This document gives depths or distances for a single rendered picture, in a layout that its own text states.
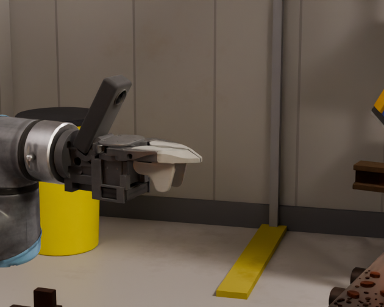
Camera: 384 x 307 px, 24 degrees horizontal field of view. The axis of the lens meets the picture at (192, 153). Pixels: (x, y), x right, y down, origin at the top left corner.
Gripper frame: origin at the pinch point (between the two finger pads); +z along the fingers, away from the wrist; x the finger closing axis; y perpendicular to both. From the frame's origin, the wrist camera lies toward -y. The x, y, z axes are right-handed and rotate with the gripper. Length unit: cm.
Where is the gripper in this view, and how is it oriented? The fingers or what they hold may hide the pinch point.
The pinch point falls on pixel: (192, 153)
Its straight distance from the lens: 117.5
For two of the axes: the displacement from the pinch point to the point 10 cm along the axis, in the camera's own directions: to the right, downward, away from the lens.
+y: 0.0, 9.8, 2.1
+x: -4.7, 1.8, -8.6
